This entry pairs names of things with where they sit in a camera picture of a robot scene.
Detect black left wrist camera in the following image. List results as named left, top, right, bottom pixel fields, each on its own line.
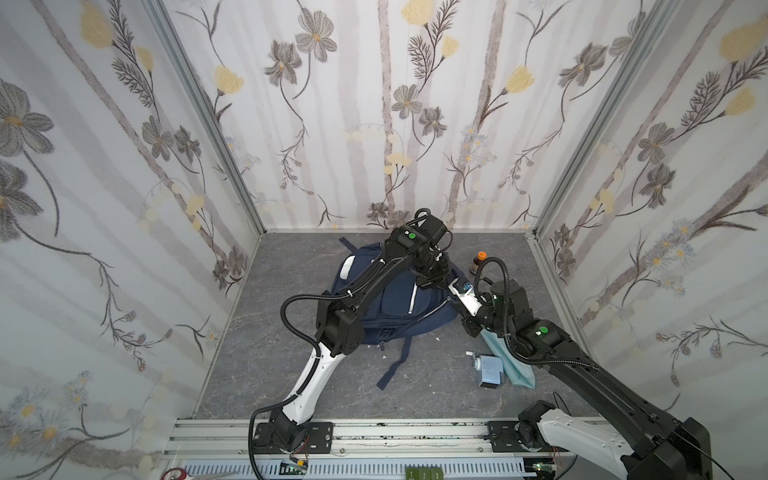
left=409, top=208, right=448, bottom=243

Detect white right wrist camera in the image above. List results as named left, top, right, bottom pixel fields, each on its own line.
left=448, top=278, right=483, bottom=317

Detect brown bottle with orange cap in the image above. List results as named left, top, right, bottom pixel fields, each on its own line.
left=470, top=251, right=488, bottom=275

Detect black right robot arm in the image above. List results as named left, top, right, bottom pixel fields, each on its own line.
left=449, top=278, right=714, bottom=479

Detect small light blue box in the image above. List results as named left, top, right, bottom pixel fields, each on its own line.
left=466, top=351, right=504, bottom=389

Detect navy blue student backpack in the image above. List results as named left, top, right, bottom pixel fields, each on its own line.
left=331, top=237, right=458, bottom=390

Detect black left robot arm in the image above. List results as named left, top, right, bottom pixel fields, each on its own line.
left=248, top=219, right=461, bottom=454

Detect light teal pencil pouch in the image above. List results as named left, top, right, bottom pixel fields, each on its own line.
left=481, top=330, right=536, bottom=390

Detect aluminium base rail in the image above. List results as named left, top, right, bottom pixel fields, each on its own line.
left=160, top=409, right=632, bottom=479

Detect black corrugated cable conduit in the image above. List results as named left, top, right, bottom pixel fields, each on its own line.
left=247, top=287, right=361, bottom=480

